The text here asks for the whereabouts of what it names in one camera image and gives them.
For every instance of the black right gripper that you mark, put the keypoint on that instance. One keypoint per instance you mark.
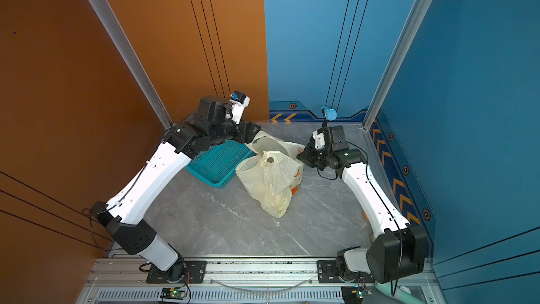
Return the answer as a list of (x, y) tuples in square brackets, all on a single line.
[(306, 154)]

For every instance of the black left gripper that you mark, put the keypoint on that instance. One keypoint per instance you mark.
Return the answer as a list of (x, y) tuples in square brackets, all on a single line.
[(247, 133)]

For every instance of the yellow printed plastic bag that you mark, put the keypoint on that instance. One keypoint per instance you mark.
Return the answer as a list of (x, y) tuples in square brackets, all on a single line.
[(274, 174)]

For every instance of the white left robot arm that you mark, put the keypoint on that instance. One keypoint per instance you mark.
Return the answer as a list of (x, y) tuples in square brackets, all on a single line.
[(123, 215)]

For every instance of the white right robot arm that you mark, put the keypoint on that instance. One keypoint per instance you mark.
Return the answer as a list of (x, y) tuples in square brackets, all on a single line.
[(399, 249)]

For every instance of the blue microphone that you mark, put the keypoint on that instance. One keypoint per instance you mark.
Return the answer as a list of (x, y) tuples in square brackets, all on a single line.
[(329, 114)]

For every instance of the teal plastic basket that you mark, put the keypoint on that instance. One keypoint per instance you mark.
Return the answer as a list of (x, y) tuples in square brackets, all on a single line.
[(217, 166)]

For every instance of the green tube object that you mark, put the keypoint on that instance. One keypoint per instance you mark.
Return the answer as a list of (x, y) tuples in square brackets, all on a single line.
[(397, 294)]

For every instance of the left circuit board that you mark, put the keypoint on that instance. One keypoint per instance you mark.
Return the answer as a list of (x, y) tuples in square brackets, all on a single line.
[(172, 295)]

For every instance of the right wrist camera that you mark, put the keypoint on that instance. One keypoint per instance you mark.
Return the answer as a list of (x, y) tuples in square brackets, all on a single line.
[(319, 139)]

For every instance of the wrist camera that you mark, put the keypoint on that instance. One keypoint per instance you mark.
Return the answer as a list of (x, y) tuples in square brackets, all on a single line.
[(239, 102), (319, 139)]

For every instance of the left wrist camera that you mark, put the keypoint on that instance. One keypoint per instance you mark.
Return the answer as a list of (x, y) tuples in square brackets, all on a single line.
[(239, 102)]

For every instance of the aluminium corner post left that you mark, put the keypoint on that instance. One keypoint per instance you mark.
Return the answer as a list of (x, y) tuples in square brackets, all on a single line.
[(121, 41)]

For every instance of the aluminium corner post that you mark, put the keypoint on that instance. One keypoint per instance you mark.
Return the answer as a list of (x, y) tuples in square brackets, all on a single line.
[(413, 22), (121, 41)]

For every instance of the aluminium corner post right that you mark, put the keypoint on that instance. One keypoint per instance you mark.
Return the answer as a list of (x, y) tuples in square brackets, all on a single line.
[(413, 22)]

